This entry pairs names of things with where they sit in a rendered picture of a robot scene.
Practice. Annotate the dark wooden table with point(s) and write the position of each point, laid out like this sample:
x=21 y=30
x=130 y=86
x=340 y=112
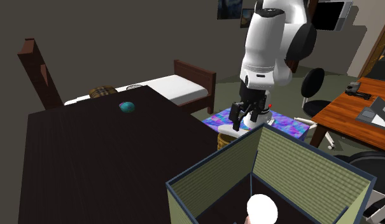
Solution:
x=96 y=161

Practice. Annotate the black office chair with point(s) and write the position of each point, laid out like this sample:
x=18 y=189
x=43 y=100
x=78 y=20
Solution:
x=313 y=83

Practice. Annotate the orange wooden desk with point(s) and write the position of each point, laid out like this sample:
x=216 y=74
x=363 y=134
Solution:
x=344 y=118

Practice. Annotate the brown plaid pillow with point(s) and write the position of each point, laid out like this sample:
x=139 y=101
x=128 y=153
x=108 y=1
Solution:
x=102 y=91

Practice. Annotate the brown wooden door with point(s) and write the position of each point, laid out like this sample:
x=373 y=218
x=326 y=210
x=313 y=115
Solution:
x=376 y=52

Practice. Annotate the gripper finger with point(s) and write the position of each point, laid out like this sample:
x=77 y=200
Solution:
x=235 y=116
x=255 y=114

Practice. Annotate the purple blue patterned robot stand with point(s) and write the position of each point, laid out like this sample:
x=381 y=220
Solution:
x=288 y=125

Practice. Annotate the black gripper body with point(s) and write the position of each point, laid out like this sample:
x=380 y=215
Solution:
x=252 y=94

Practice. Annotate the black armchair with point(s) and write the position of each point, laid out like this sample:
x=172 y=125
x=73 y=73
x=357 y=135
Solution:
x=369 y=164

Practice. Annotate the grey laptop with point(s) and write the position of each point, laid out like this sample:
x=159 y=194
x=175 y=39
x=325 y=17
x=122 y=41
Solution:
x=376 y=113

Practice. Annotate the grey framed black screen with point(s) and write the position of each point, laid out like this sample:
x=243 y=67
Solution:
x=330 y=14

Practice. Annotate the white round object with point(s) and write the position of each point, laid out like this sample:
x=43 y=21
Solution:
x=262 y=209

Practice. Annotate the brown bed with white mattress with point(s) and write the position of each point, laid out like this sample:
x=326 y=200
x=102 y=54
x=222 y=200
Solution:
x=176 y=88

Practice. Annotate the yellow woven basket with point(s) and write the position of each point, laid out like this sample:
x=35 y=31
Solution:
x=224 y=142

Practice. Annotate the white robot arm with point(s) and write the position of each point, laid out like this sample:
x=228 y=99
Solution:
x=263 y=52

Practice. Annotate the dark wall picture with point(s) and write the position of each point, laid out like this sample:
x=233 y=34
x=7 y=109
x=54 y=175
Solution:
x=229 y=8

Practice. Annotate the small wall picture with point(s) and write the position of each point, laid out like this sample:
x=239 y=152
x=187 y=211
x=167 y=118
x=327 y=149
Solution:
x=246 y=18

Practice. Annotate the dark grey toy truck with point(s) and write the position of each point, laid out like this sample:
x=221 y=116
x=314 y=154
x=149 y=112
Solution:
x=356 y=90

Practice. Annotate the green box with blue edges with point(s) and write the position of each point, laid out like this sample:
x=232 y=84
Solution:
x=303 y=161

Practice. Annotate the teal purple ball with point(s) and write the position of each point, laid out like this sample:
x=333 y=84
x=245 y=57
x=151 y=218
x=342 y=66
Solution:
x=127 y=107

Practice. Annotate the white round lid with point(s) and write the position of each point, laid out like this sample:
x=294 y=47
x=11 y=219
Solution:
x=232 y=130

